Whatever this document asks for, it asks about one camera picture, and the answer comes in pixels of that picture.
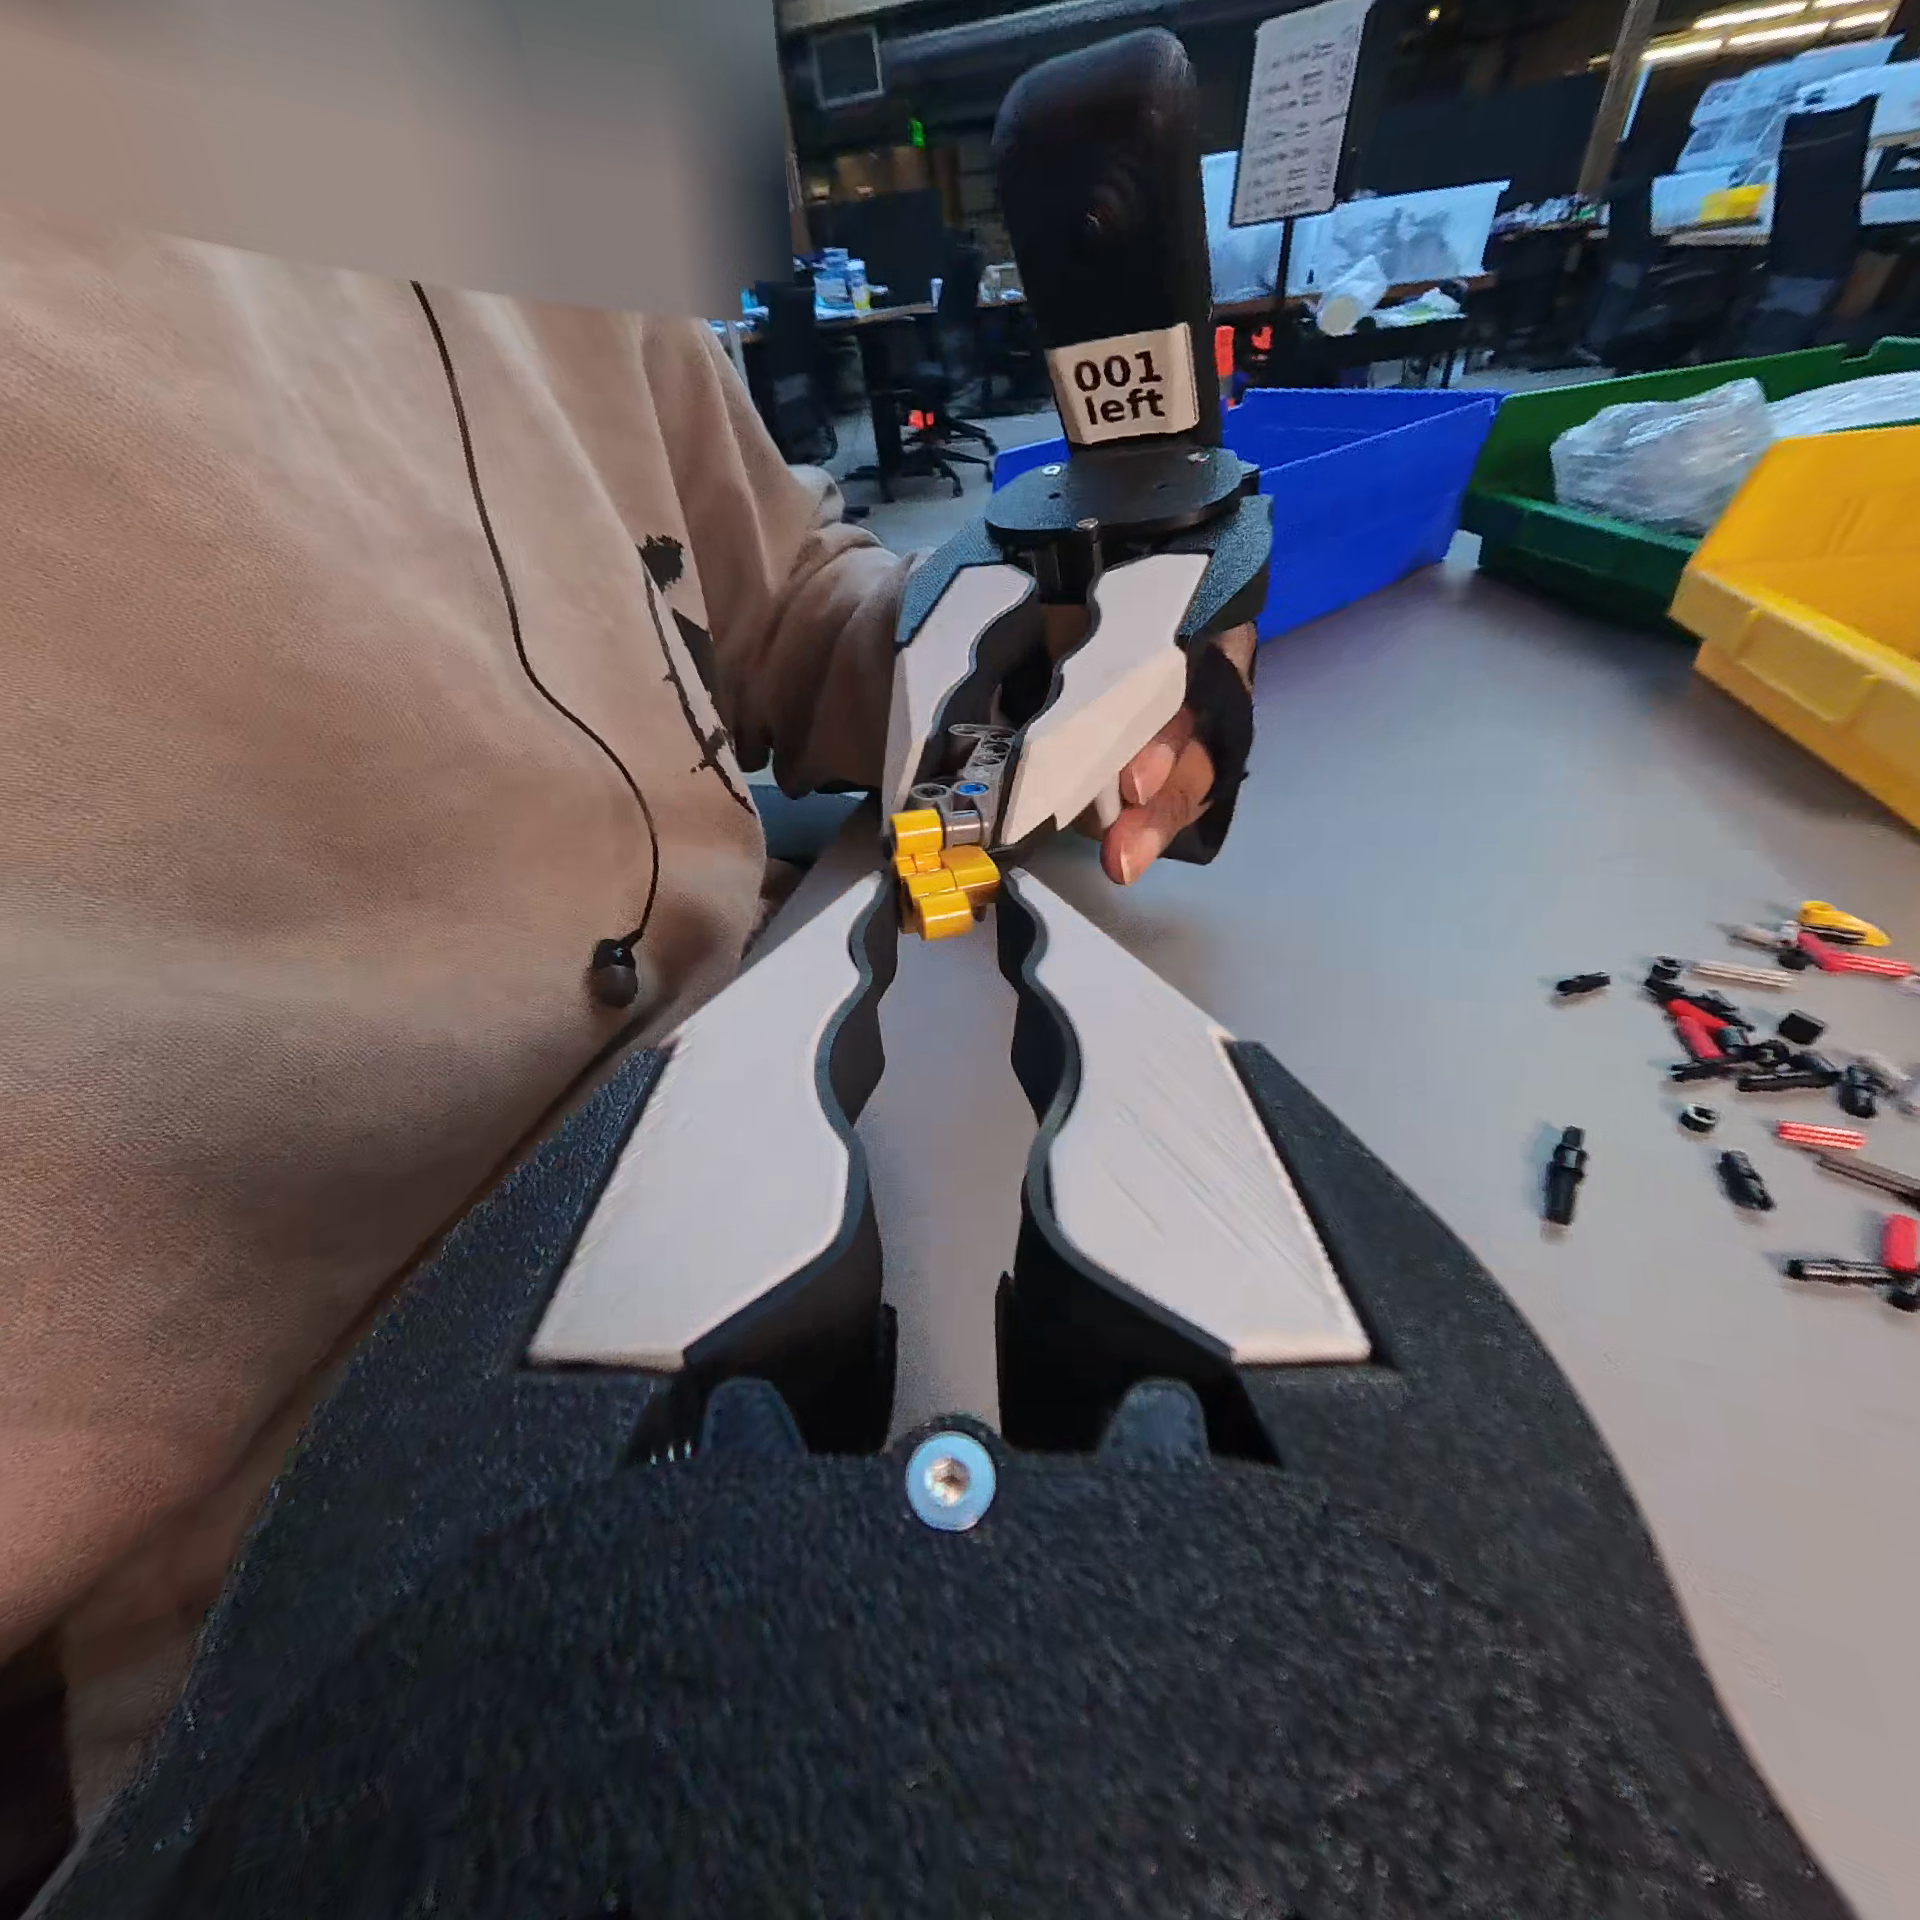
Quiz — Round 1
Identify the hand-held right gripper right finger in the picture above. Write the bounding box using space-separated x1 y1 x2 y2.
997 874 1372 1412

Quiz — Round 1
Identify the yellow building block assembly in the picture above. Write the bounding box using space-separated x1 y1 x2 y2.
886 781 1009 944

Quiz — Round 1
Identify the black office chair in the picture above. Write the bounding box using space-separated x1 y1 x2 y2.
735 187 997 506

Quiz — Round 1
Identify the clear plastic bag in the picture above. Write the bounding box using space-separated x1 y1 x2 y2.
1548 370 1920 539

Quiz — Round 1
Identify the person's left forearm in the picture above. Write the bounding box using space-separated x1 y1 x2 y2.
685 325 925 806

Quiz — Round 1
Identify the pile of black red pieces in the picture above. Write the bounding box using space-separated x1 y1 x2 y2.
1539 892 1920 1316

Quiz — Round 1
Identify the yellow plastic bin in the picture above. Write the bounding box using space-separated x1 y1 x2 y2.
1664 418 1920 836

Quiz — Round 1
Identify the green plastic bin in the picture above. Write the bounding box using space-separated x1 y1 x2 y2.
1458 334 1920 630

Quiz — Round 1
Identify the person's torso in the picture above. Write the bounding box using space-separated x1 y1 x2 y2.
1 217 902 1832

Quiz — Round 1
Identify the person's left hand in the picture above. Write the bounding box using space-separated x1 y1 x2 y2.
1096 637 1259 890

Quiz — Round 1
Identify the blue plastic bin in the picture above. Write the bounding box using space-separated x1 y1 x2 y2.
984 382 1505 641

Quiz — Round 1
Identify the white sign board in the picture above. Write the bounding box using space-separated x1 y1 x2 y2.
1227 2 1379 230

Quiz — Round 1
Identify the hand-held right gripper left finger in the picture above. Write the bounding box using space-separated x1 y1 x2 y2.
529 874 902 1412

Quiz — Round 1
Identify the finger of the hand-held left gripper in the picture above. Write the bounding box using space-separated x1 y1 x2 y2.
990 551 1214 854
877 562 1042 824

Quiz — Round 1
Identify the grey desk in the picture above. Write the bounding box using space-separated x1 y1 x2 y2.
721 512 1920 1920

